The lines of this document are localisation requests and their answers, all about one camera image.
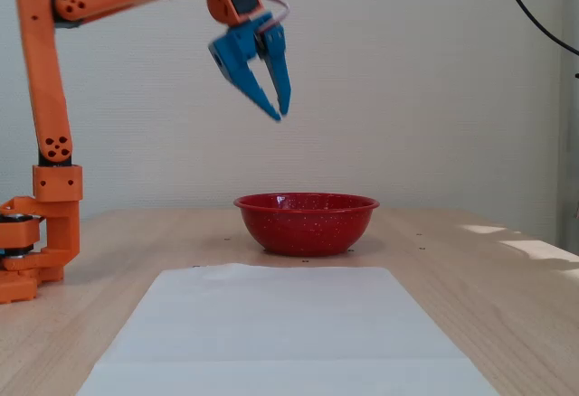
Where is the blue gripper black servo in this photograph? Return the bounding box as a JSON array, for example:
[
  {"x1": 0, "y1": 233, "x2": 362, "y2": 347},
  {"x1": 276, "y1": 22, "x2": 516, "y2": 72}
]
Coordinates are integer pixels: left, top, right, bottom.
[{"x1": 207, "y1": 10, "x2": 293, "y2": 123}]

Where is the red speckled bowl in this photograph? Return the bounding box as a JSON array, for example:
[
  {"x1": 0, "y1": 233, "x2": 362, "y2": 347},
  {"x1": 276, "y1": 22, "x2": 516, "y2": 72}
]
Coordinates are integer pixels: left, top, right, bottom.
[{"x1": 233, "y1": 192, "x2": 381, "y2": 259}]

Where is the white paper sheet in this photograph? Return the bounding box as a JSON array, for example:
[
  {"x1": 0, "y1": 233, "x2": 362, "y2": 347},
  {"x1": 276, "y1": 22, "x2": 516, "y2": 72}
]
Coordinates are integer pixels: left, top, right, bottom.
[{"x1": 74, "y1": 262, "x2": 501, "y2": 396}]

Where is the white red servo cable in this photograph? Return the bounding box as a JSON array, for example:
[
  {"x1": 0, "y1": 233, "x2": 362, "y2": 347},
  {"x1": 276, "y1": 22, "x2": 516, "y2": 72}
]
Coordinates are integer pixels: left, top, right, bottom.
[{"x1": 256, "y1": 0, "x2": 291, "y2": 36}]

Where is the black hanging cable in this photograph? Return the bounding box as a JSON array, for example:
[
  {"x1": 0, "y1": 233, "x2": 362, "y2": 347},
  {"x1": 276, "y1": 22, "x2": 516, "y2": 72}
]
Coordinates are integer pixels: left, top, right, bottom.
[{"x1": 497, "y1": 0, "x2": 579, "y2": 58}]

